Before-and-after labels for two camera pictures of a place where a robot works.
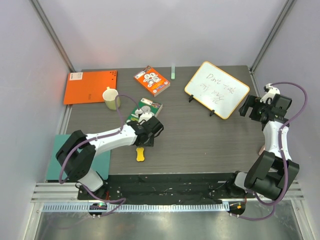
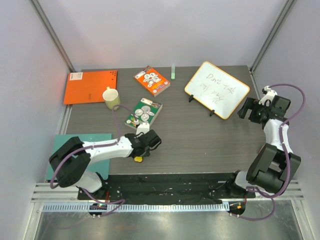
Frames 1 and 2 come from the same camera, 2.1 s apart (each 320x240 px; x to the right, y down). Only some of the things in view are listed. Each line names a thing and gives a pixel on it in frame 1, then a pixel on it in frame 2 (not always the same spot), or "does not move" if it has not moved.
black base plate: (163, 189) does not move
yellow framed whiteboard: (216, 90) does not move
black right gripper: (249, 107) does not move
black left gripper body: (140, 144) to (146, 153)
